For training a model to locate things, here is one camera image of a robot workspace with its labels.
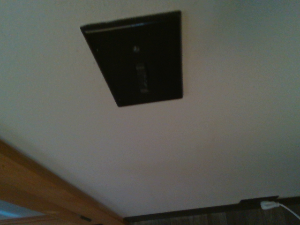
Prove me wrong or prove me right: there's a wooden door frame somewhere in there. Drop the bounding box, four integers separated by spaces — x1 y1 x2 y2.
0 137 125 225

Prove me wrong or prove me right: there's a white power cable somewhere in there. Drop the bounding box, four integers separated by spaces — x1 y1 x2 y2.
277 202 300 220

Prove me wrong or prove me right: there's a black wall baseboard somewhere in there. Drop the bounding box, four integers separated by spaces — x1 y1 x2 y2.
123 195 300 224

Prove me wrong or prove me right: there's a black light switch plate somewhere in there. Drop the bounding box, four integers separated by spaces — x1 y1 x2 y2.
80 10 184 108

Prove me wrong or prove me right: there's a white power plug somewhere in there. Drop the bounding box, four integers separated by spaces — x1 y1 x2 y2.
260 200 280 211

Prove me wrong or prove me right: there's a wooden door with glass pane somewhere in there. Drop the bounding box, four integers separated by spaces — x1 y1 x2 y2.
0 199 83 225

